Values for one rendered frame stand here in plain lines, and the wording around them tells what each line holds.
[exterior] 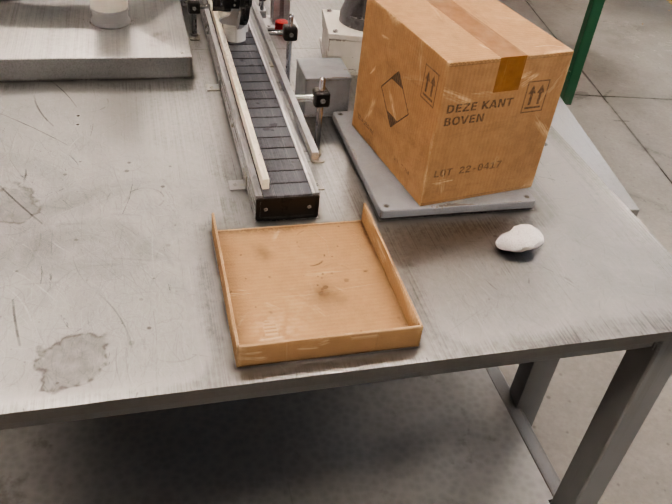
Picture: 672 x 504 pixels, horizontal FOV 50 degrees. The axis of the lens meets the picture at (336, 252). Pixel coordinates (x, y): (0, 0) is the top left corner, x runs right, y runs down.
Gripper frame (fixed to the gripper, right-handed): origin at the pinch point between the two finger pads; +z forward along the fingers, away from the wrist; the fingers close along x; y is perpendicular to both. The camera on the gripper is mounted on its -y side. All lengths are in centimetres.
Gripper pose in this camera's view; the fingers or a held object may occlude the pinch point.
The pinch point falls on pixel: (241, 24)
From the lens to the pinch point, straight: 170.7
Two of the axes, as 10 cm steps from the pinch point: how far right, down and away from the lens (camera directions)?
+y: -9.7, 0.8, -2.4
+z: -2.0, 3.6, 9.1
